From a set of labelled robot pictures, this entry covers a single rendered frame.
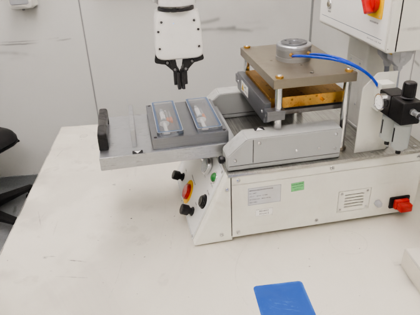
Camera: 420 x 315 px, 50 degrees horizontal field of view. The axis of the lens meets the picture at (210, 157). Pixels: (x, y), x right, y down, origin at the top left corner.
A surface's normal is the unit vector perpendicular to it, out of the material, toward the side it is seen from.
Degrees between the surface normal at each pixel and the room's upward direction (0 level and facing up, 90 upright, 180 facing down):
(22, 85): 90
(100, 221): 0
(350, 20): 90
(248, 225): 90
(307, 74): 0
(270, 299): 0
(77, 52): 90
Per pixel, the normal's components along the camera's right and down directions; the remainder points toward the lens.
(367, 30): -0.98, 0.12
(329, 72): -0.04, -0.88
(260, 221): 0.19, 0.46
